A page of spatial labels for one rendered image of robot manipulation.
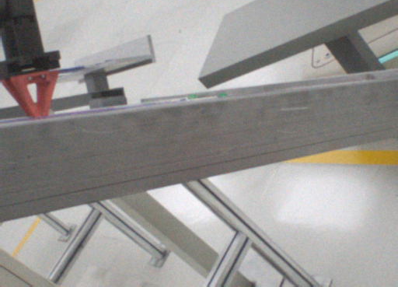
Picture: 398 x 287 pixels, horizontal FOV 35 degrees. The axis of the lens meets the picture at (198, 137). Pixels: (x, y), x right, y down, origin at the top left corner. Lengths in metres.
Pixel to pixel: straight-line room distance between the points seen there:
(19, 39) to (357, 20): 0.66
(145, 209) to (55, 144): 1.15
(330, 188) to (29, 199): 1.52
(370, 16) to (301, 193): 0.82
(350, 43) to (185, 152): 0.98
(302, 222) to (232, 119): 1.37
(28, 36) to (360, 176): 1.18
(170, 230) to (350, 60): 0.62
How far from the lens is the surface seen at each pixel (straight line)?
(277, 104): 0.55
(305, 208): 1.90
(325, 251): 1.75
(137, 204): 1.56
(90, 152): 0.44
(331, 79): 0.89
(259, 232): 1.51
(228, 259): 1.45
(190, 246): 1.66
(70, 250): 2.03
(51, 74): 0.94
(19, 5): 0.93
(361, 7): 1.26
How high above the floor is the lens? 1.21
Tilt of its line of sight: 28 degrees down
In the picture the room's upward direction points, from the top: 46 degrees counter-clockwise
